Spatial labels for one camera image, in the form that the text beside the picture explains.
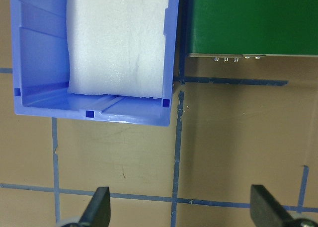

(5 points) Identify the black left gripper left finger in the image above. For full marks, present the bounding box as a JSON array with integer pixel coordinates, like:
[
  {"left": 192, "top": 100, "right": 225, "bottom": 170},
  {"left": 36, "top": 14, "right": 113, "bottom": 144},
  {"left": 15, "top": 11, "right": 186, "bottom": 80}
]
[{"left": 78, "top": 187, "right": 111, "bottom": 227}]

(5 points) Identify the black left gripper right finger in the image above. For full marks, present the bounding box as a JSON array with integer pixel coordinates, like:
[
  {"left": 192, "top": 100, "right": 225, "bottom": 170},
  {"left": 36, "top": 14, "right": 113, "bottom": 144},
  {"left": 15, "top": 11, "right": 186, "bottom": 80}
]
[{"left": 250, "top": 184, "right": 294, "bottom": 227}]

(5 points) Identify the white foam pad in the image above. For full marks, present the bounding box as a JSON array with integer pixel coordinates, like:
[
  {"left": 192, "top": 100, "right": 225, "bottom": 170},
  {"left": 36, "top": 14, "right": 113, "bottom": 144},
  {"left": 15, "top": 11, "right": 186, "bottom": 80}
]
[{"left": 66, "top": 0, "right": 168, "bottom": 99}]

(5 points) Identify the green conveyor belt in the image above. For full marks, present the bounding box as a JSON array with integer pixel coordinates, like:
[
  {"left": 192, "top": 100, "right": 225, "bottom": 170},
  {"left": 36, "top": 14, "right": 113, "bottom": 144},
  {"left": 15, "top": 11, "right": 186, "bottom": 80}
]
[{"left": 187, "top": 0, "right": 318, "bottom": 57}]

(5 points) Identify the blue bin with foam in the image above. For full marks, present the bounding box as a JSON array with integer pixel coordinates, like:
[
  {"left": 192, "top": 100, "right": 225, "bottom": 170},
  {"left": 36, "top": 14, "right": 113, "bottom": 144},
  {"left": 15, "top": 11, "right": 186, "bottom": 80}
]
[{"left": 10, "top": 0, "right": 179, "bottom": 126}]

